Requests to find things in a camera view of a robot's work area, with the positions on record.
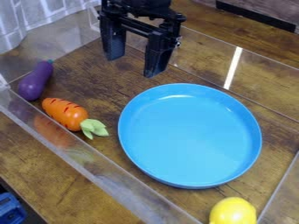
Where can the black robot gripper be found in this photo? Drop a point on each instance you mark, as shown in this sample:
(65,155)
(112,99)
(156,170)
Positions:
(164,37)

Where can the orange toy carrot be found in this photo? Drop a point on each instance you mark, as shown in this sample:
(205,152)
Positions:
(74,117)

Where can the purple toy eggplant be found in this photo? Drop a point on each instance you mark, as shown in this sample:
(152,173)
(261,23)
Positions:
(33,83)

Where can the white checkered curtain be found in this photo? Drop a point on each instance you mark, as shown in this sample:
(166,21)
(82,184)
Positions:
(23,15)

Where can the dark baseboard strip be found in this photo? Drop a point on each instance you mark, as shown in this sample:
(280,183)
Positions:
(278,23)

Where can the blue round plate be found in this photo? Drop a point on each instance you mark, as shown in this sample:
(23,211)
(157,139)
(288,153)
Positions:
(190,135)

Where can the clear acrylic front barrier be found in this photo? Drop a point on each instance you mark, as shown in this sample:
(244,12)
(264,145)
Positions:
(148,204)

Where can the yellow toy lemon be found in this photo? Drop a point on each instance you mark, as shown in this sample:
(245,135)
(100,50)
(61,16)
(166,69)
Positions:
(233,211)

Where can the blue plastic object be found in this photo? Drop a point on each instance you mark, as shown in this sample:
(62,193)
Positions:
(13,213)

